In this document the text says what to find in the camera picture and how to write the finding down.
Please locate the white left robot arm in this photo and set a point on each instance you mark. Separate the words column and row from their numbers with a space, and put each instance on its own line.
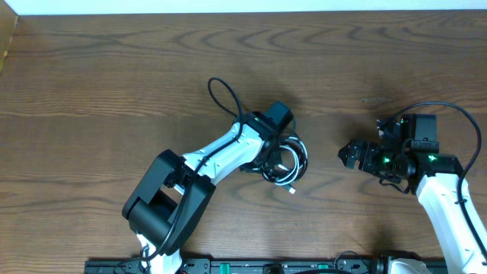
column 169, row 201

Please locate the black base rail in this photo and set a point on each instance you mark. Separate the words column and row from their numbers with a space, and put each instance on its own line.
column 384, row 264

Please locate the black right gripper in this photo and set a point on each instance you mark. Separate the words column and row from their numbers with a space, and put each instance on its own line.
column 355, row 146

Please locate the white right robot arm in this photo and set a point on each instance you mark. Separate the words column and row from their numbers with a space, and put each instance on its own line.
column 437, row 180

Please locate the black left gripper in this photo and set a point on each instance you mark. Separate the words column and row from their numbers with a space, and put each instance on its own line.
column 277, row 162

